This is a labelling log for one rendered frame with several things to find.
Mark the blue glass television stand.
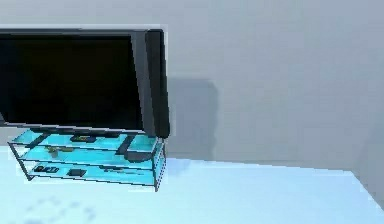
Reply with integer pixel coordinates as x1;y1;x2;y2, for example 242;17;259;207
7;128;167;193

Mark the black flat television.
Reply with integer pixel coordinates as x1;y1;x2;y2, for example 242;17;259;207
0;28;171;139

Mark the black remote control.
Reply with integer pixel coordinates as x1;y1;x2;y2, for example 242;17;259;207
70;134;100;144

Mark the small black box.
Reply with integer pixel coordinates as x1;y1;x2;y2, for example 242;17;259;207
67;168;87;178

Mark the small brown object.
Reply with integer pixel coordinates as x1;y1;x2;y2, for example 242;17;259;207
46;146;74;157

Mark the small dark patterned object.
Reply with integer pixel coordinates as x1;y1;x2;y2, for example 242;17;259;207
34;165;60;174

